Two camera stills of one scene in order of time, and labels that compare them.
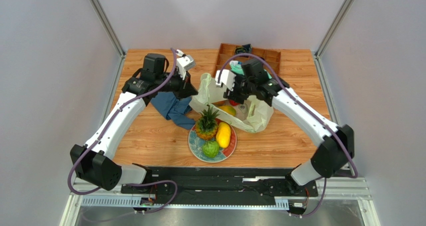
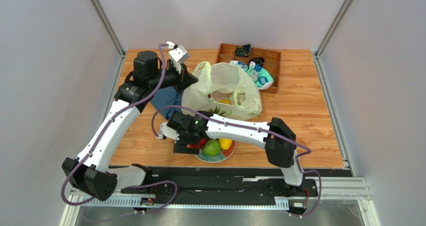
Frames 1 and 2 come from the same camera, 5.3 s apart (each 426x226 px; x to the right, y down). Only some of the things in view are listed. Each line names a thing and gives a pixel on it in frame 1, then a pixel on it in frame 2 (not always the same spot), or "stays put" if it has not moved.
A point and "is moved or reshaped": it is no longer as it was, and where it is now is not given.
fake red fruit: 232,102 to 201,145
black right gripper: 233,91 to 183,147
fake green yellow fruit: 228,109 to 224,101
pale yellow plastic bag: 252,114 is moved or reshaped
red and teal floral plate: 195,144 stays put
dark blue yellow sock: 245,48 stays put
